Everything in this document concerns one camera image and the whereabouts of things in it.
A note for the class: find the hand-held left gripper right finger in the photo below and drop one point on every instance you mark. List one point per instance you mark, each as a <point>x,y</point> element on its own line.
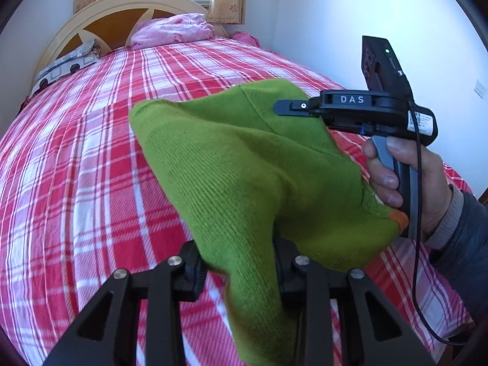
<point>312,289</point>

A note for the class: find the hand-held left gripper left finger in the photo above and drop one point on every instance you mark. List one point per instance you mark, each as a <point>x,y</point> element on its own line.
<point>167,289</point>

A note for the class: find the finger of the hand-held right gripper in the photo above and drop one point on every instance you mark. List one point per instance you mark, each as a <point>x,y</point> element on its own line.
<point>297,107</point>

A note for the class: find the green striped knit sweater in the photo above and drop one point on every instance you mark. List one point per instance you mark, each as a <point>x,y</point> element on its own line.
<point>247,183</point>

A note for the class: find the person's right forearm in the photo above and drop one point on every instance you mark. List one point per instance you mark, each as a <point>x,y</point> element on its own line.
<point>461,244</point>

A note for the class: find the person's right hand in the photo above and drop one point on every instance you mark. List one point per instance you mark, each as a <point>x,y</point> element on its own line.
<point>423,183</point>

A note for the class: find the pink cloth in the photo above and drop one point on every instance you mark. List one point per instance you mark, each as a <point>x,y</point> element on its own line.
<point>246,39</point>

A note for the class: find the pink pillow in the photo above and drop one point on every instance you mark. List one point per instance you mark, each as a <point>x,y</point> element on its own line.
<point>171,30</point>

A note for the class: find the red plaid bed blanket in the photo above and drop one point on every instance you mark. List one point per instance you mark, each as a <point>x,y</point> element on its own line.
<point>95,160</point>

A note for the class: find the cream wooden headboard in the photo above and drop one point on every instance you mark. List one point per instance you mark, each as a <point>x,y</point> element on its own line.
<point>114,19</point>

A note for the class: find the grey patterned pillow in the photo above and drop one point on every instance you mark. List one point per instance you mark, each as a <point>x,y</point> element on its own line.
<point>64,66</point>

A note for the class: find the white wall socket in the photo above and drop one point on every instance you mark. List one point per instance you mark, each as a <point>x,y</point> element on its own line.
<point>481,88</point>

